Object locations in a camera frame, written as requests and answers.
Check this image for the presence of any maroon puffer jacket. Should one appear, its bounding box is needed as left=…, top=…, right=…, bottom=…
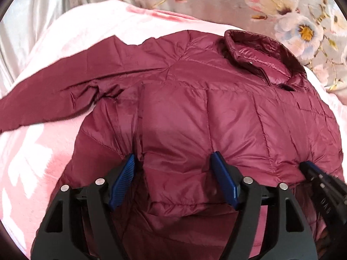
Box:
left=0, top=29, right=345, bottom=260

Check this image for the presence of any pink fleece blanket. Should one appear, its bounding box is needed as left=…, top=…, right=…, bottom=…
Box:
left=0, top=0, right=347, bottom=258

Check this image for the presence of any grey floral sheet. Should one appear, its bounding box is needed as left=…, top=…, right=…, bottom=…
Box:
left=70, top=0, right=346, bottom=102

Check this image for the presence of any silver satin curtain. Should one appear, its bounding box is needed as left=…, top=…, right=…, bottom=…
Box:
left=0, top=0, right=71, bottom=93

